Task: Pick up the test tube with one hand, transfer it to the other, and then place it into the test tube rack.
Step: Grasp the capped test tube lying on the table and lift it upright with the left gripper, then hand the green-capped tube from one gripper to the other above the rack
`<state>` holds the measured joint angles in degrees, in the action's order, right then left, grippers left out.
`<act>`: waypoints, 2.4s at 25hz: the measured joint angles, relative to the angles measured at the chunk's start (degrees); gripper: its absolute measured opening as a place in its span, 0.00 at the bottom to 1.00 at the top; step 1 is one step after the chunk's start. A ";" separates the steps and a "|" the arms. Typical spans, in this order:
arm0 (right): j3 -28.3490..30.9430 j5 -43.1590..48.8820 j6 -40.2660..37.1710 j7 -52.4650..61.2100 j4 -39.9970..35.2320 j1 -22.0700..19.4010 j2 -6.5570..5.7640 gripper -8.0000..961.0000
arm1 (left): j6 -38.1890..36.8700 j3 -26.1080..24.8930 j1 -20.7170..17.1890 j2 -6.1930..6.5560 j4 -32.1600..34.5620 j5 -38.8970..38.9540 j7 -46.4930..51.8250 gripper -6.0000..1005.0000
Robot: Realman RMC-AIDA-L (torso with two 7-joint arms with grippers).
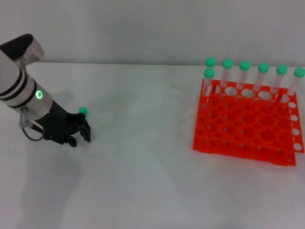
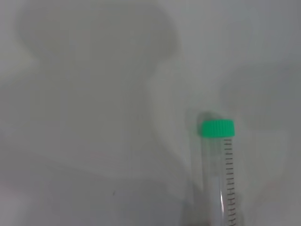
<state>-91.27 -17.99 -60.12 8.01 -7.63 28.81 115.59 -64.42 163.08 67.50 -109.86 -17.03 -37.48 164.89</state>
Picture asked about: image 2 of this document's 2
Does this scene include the green-capped clear test tube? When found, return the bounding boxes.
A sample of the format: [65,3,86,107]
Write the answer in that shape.
[201,119,245,226]

